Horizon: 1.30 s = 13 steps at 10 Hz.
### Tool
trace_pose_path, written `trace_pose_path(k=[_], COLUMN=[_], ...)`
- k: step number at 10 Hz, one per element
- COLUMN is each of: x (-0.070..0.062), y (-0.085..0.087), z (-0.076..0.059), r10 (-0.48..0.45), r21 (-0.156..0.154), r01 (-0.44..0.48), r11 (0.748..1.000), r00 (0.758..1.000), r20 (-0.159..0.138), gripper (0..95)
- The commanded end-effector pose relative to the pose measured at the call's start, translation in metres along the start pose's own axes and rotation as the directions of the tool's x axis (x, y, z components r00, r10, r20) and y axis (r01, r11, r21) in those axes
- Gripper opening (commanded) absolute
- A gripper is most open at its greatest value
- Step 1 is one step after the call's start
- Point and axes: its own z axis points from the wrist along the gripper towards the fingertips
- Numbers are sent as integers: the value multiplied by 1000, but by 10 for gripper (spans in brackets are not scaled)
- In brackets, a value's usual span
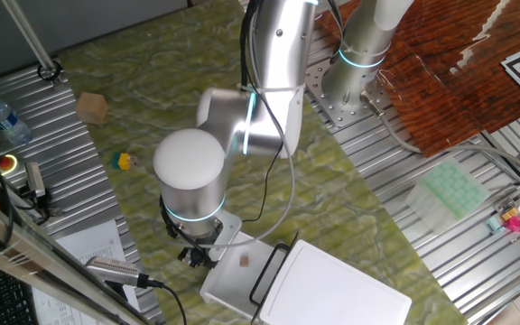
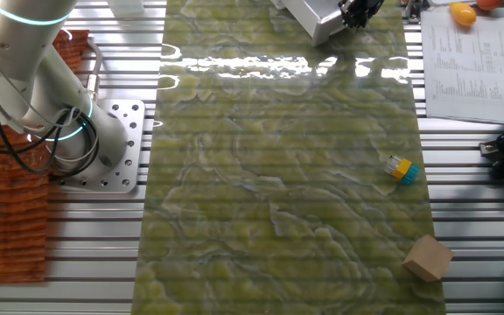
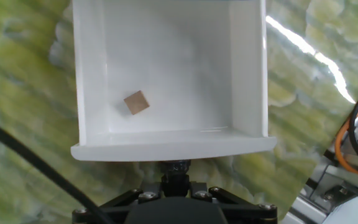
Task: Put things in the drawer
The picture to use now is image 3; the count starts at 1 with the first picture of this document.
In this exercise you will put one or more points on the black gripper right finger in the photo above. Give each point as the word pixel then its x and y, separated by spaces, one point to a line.
pixel 235 208

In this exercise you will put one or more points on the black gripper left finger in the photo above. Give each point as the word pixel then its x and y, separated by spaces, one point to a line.
pixel 117 210

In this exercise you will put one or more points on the black drawer knob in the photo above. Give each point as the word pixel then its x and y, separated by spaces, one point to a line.
pixel 176 177

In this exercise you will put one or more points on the small wooden cube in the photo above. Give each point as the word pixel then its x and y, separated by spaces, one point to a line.
pixel 136 102

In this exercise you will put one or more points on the white plastic drawer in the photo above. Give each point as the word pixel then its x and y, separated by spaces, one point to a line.
pixel 172 62

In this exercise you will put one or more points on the printed white paper sheet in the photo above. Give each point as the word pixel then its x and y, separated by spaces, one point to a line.
pixel 353 211

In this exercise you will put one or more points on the green marble pattern mat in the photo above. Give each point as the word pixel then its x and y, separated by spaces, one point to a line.
pixel 20 77

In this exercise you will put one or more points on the aluminium frame bar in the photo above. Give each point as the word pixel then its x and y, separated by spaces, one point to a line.
pixel 325 189

